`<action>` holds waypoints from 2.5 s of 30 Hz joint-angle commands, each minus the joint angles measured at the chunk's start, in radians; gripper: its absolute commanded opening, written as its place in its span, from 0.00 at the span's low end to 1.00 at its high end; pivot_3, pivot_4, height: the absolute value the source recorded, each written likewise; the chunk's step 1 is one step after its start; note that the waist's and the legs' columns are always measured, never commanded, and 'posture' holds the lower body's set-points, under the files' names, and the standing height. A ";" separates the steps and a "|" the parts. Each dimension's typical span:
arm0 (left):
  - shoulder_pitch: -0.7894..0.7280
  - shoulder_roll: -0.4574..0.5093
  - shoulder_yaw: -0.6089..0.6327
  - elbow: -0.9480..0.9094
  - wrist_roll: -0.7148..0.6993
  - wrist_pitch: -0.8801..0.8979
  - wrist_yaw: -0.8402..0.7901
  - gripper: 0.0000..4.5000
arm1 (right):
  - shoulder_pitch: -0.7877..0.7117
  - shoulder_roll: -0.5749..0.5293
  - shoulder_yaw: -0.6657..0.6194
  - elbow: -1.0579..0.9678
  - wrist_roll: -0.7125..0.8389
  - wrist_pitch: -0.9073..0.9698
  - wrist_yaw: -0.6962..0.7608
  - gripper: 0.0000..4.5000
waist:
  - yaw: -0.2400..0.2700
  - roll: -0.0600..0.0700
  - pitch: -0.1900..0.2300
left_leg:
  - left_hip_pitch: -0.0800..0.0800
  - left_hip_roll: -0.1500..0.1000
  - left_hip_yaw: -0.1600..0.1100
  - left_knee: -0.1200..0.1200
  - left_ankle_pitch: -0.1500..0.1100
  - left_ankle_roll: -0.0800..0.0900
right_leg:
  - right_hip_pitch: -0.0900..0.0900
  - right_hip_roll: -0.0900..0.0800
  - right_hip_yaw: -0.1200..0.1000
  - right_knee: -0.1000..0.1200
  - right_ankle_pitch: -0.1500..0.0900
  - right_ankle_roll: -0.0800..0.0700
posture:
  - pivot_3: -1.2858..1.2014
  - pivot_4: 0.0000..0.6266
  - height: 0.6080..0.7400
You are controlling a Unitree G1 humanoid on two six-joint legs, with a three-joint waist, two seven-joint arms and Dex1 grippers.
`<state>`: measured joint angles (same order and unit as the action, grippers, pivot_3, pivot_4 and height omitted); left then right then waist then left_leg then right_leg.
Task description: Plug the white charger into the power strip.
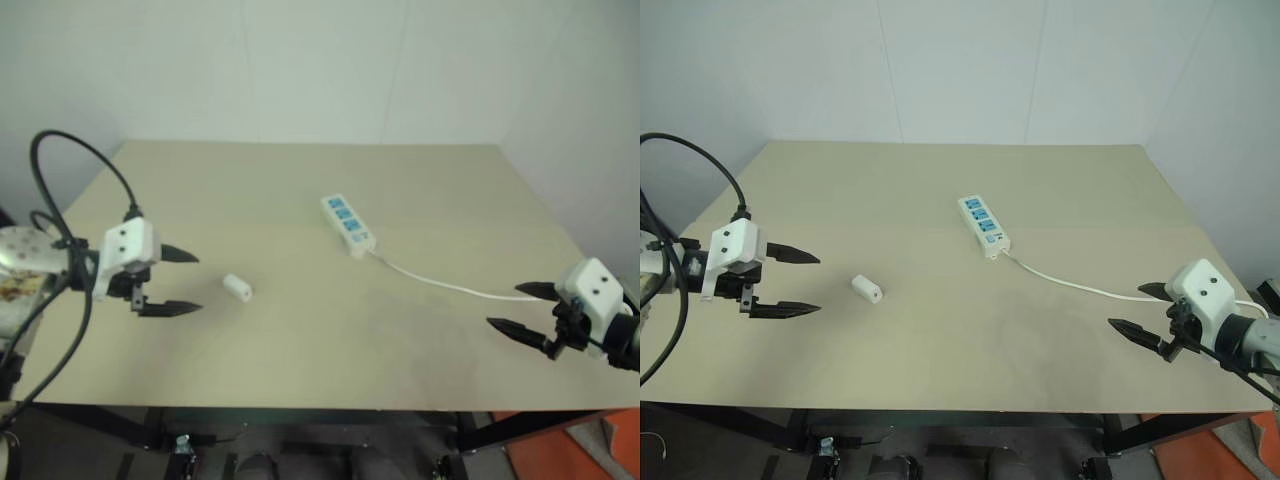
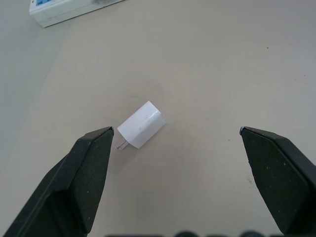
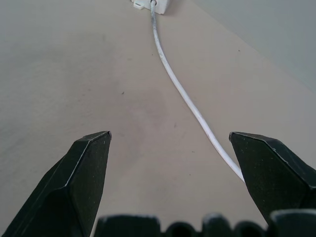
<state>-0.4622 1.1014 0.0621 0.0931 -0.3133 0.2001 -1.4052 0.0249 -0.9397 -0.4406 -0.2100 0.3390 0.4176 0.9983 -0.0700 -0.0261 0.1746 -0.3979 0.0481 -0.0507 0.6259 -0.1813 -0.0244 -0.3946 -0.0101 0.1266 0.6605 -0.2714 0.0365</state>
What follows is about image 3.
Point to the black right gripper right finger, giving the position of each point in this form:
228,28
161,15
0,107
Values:
271,177

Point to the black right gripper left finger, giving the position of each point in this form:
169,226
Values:
74,187

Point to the white plastic box with cable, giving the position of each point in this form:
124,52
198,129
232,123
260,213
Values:
160,6

